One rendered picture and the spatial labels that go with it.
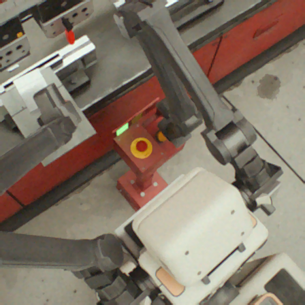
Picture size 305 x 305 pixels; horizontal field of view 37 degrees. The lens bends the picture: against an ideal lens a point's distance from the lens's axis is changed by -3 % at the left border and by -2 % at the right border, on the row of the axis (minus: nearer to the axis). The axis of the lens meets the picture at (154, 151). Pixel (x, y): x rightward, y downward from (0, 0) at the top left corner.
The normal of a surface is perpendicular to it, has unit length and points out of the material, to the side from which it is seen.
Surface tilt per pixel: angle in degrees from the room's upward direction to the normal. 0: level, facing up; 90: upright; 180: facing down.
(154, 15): 27
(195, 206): 42
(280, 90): 0
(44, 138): 54
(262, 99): 0
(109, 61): 0
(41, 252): 62
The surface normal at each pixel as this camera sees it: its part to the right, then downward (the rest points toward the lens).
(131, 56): 0.06, -0.30
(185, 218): -0.40, -0.72
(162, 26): 0.29, 0.11
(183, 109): 0.51, 0.45
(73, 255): 0.88, -0.33
